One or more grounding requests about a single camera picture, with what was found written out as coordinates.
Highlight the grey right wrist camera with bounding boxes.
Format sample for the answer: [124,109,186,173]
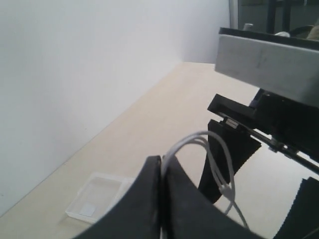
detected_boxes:
[215,28,319,107]

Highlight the clear plastic storage case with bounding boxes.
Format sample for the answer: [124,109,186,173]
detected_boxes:
[65,172,135,224]

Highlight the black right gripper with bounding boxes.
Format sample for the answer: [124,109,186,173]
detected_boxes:
[198,89,319,204]

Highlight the white wired earphones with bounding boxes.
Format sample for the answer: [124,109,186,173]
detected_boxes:
[160,131,250,231]

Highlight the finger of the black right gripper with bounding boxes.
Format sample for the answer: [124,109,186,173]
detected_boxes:
[274,177,319,239]

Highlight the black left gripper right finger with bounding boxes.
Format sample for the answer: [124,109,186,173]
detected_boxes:
[161,157,254,239]

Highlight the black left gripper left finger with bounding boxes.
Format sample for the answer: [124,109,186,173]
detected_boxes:
[76,156,161,239]

